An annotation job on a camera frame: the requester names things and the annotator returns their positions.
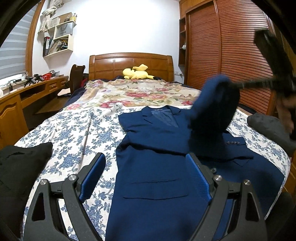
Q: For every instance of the red plastic basket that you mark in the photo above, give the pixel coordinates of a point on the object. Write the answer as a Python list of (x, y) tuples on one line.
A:
[(47, 76)]

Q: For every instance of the dark wooden chair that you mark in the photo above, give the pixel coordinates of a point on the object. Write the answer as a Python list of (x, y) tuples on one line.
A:
[(74, 82)]

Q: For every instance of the folded dark grey garment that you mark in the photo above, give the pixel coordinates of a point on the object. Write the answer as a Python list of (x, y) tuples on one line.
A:
[(271, 127)]

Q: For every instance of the yellow plush toy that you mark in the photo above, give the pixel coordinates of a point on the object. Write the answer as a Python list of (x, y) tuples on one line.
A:
[(136, 73)]

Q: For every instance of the blue floral white bedsheet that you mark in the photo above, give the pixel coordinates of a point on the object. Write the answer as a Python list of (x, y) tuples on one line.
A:
[(78, 135)]

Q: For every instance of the white bundle above shelf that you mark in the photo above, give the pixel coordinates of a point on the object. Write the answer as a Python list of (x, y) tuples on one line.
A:
[(48, 13)]

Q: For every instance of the folded black garment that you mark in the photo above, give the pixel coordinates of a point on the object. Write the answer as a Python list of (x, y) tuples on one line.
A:
[(20, 167)]

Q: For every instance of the navy blue suit jacket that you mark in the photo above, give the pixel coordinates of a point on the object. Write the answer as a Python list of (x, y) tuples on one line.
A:
[(155, 197)]

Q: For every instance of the white wall shelf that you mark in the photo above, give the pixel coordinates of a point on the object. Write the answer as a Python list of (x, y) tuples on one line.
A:
[(58, 37)]

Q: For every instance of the wooden bed headboard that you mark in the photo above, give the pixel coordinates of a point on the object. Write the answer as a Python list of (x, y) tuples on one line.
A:
[(108, 66)]

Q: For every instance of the long wooden desk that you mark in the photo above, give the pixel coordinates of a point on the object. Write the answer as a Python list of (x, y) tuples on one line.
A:
[(26, 108)]

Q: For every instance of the person right hand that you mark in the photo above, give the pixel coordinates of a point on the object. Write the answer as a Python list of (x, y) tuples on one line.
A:
[(283, 106)]

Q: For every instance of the grey zebra window blind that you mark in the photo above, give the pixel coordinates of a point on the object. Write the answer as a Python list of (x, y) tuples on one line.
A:
[(13, 49)]

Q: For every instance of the red floral beige blanket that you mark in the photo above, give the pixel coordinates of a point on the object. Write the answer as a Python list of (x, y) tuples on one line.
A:
[(134, 93)]

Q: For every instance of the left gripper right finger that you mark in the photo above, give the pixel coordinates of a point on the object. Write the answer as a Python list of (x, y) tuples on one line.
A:
[(232, 209)]

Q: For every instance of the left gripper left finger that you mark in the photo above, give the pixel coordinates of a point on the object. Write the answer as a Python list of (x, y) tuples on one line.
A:
[(45, 221)]

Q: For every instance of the wooden louvered wardrobe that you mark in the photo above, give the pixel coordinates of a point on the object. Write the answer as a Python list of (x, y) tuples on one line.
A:
[(218, 36)]

